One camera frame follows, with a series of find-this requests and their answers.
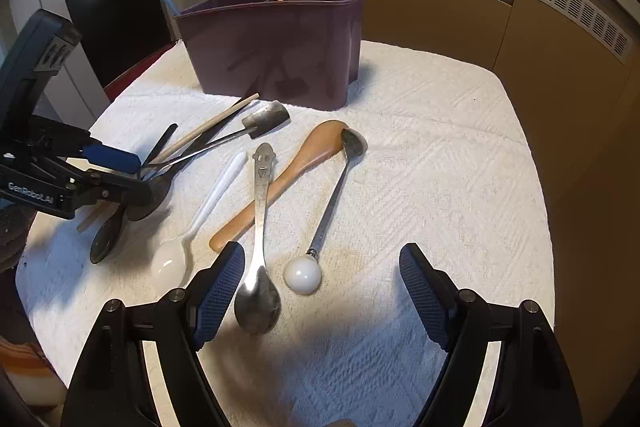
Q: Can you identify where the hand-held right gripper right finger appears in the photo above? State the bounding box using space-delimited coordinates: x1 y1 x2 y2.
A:
398 243 583 427

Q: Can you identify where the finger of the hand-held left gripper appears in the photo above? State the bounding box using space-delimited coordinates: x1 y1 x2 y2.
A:
65 169 153 223
75 134 142 175

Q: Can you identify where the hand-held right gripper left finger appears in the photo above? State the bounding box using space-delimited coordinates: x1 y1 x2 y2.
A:
60 241 247 427

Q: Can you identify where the smiley face metal spoon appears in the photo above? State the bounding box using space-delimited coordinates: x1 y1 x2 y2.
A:
234 142 282 335

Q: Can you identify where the black-handled metal spoon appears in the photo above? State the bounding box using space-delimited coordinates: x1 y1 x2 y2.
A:
125 99 256 220

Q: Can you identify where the black plastic spoon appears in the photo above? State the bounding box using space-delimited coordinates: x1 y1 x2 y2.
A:
89 123 179 266

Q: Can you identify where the white plastic spoon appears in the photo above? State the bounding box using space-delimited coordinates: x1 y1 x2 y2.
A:
150 150 247 296

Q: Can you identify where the metal spoon with white ball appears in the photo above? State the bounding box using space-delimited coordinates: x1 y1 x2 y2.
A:
283 129 368 295

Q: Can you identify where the wooden spoon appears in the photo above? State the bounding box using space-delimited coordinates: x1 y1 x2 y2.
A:
209 119 349 254

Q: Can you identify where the square metal spoon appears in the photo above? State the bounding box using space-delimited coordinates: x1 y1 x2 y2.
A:
142 101 292 168

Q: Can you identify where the purple plastic utensil caddy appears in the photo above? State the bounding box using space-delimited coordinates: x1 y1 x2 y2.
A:
173 0 369 112

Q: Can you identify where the white door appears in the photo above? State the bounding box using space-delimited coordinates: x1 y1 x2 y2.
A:
7 0 108 128

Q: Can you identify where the white textured towel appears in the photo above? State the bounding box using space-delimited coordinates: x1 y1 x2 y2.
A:
15 39 556 427

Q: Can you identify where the tan kitchen cabinet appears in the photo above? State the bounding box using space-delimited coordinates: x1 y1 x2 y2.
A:
240 0 640 358

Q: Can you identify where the short white vent grille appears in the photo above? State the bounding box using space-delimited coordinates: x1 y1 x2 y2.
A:
532 0 633 66

